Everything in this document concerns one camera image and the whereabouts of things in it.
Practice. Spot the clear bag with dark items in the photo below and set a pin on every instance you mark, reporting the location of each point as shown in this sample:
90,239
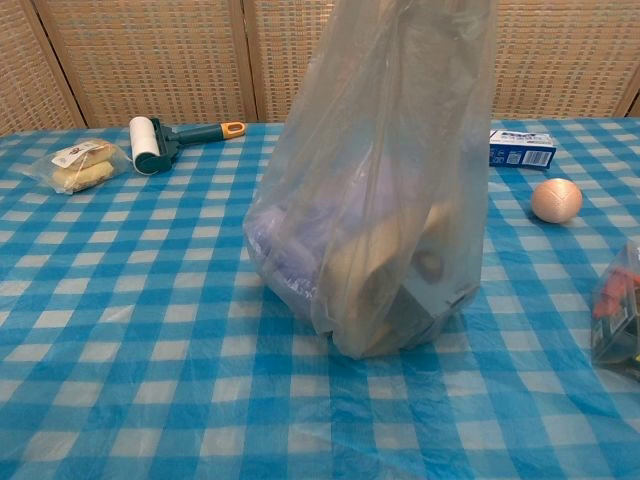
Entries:
617,320

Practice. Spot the packaged biscuits in clear wrapper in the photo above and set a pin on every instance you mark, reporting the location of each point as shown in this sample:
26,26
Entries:
80,167

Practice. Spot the pinkish egg-shaped ball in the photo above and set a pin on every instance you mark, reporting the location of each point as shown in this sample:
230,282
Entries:
556,200

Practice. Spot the blue white checkered tablecloth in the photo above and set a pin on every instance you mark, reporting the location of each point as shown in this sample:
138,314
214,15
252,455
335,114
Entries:
150,325

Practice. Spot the blue and white toothpaste box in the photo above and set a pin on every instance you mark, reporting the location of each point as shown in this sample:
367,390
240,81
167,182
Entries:
522,150

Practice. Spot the woven rattan folding screen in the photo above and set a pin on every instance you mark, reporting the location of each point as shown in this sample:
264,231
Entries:
150,60

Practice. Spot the translucent plastic bag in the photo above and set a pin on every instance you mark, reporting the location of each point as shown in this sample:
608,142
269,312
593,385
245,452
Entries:
370,225

